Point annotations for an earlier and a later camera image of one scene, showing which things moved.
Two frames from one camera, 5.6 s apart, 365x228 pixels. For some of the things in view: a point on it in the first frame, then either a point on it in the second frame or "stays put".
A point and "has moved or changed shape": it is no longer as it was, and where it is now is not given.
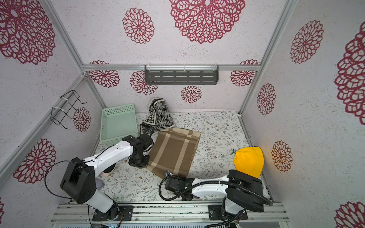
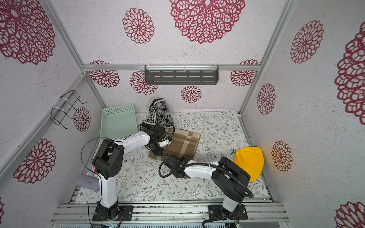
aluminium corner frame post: x=288 y=7 stays put
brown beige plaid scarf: x=173 y=151 has moved or changed shape
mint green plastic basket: x=117 y=122 stays put
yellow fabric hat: x=249 y=160 stays put
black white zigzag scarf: x=159 y=118 stays put
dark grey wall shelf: x=181 y=75 stays put
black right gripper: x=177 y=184 to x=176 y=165
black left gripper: x=132 y=163 to x=162 y=150
